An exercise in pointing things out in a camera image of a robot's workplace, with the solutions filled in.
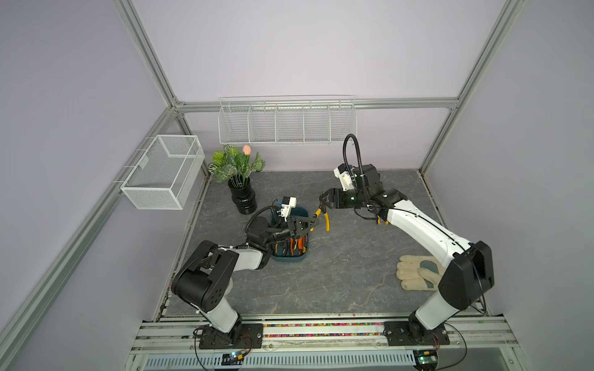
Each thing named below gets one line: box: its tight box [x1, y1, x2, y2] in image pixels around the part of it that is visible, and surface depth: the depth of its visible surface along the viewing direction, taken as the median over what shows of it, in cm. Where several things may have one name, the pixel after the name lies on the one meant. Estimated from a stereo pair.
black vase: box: [227, 176, 257, 215], surface depth 101 cm
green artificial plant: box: [208, 144, 266, 188], surface depth 91 cm
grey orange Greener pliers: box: [290, 235, 307, 256], surface depth 93 cm
